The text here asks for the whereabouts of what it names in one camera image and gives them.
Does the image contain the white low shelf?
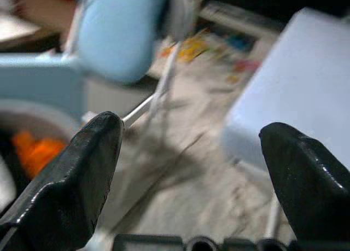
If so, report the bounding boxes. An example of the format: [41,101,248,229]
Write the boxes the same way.
[199,0,285,38]

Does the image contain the white folding table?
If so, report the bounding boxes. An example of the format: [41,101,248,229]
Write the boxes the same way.
[221,7,350,238]

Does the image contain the light blue plastic chair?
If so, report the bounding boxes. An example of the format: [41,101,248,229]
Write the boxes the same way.
[0,52,85,118]

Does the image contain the silver metal basin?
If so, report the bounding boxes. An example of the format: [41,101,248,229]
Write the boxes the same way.
[0,97,83,208]

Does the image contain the yellow printed snack bag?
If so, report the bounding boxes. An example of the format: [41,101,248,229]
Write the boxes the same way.
[161,29,219,63]

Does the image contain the light blue round cushion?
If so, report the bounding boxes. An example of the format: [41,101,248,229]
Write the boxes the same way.
[78,0,170,85]

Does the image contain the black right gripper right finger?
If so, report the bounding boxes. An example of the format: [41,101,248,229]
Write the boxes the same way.
[258,121,350,241]

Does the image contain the white metal folding chair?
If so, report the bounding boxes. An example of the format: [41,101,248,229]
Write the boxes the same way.
[62,0,197,129]

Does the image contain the orange printed garment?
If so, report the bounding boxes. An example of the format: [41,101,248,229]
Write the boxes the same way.
[12,130,66,178]

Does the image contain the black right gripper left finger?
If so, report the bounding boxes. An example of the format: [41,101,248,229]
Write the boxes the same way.
[0,110,124,251]

